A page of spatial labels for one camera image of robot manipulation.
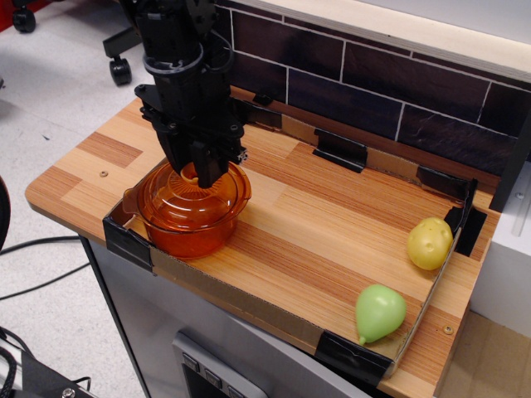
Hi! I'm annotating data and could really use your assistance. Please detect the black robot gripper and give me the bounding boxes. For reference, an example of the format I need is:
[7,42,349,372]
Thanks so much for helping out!
[133,43,250,189]

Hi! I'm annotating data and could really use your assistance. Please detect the orange transparent pot lid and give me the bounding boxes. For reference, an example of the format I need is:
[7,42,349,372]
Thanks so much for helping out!
[139,163,251,231]

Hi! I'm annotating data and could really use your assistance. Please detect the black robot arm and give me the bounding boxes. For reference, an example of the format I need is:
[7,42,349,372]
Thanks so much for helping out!
[121,1,246,188]

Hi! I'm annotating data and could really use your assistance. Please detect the orange transparent pot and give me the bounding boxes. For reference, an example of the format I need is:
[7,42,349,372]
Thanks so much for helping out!
[123,163,251,260]

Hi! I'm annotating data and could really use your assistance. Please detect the black office chair base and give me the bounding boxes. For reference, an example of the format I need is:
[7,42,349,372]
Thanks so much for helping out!
[12,1,141,86]

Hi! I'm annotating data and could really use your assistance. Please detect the grey toy oven front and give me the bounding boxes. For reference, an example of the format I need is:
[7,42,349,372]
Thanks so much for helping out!
[173,332,267,398]

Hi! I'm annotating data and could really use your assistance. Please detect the green plastic pear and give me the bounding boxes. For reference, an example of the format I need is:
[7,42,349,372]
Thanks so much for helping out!
[356,284,407,346]

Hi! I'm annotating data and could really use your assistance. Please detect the yellow plastic potato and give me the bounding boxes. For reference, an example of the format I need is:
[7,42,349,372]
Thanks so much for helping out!
[407,217,453,270]

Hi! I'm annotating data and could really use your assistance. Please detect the cardboard fence with black tape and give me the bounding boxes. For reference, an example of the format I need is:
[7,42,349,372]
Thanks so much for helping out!
[105,109,499,396]

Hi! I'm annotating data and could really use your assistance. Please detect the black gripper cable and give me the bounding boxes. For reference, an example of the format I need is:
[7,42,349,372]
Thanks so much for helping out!
[202,28,235,74]

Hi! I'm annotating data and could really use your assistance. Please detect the black cable on floor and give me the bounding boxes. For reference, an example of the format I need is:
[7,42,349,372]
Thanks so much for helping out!
[0,235,91,301]

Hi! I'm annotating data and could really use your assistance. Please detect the black braided cable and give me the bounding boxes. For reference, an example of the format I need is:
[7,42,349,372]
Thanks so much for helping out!
[0,326,91,398]

